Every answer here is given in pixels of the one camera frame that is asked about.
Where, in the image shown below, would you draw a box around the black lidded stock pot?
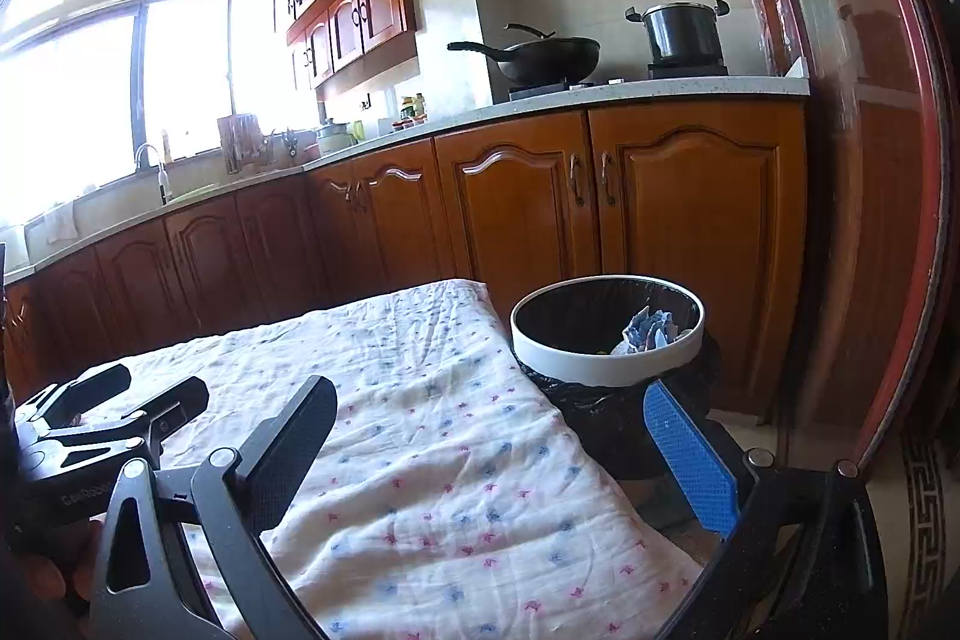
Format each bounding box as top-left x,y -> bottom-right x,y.
625,0 -> 731,66

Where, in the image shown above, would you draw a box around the black gas stove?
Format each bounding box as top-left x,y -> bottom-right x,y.
508,58 -> 731,103

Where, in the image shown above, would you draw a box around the metal sink faucet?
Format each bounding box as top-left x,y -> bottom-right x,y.
134,143 -> 170,207

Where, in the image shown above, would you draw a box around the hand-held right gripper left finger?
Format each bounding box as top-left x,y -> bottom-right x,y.
90,374 -> 339,640

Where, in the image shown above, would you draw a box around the white hanging towel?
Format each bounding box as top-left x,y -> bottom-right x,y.
44,200 -> 80,244

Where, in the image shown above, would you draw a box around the white star-printed blanket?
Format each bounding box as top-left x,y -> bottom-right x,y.
56,278 -> 703,640

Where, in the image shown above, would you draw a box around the white countertop appliance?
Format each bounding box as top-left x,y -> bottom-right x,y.
314,118 -> 358,158

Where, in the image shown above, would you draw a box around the person's left hand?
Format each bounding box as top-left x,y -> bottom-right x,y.
13,511 -> 104,620

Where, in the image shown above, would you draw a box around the kitchen window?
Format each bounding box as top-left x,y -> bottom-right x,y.
0,0 -> 302,223

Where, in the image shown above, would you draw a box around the wooden utensil holder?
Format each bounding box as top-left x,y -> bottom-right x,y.
217,113 -> 264,173

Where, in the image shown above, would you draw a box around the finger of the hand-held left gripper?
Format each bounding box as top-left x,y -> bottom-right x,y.
120,375 -> 210,453
13,362 -> 133,429

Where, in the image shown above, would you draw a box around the red wooden glass door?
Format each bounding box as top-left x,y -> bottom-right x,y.
718,0 -> 955,477

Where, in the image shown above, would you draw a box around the condiment jars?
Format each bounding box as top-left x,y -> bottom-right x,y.
393,93 -> 429,130

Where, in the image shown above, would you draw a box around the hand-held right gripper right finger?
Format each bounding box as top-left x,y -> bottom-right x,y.
643,379 -> 890,640

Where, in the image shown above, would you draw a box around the black white-rimmed trash bin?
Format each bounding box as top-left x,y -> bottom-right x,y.
510,274 -> 725,480

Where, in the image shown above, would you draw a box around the blue white wrapper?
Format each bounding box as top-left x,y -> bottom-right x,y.
610,305 -> 695,357

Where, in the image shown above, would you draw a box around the black wok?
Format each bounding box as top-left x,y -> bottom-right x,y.
448,23 -> 602,87

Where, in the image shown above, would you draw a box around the wooden lower kitchen cabinets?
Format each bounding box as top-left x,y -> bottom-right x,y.
0,79 -> 815,417

